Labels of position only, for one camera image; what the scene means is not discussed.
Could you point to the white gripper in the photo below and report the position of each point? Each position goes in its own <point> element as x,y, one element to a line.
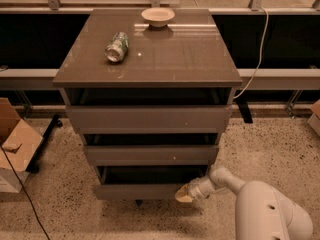
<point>198,189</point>

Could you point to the grey bottom drawer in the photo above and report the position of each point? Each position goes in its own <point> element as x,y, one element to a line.
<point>145,182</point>

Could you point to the grey drawer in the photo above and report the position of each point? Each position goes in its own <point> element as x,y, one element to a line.
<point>150,155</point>
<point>145,182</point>
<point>148,120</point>

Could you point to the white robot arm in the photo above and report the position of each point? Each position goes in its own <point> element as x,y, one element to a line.
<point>261,211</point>

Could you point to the grey middle drawer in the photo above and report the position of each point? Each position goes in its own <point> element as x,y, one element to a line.
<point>150,155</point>

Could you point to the grey drawer cabinet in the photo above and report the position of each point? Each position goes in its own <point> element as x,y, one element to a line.
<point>189,51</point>

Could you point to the grey top drawer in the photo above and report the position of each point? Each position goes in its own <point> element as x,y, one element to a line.
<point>148,120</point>

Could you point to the black stand leg right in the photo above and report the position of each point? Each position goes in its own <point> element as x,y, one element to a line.
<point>244,111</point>

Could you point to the black stand leg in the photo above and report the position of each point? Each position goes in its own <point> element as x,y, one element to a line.
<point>244,111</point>
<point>33,166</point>

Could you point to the cardboard box at right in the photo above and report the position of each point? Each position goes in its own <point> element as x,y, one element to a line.
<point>314,120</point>

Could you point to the black stand leg left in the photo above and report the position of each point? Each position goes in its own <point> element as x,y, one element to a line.
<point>33,166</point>

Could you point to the crushed green soda can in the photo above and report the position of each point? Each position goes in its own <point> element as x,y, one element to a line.
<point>118,47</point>

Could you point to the open cardboard box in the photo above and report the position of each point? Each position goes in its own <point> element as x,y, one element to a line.
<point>19,142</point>

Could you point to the white ceramic bowl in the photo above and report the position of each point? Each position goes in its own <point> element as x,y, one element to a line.
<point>158,17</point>

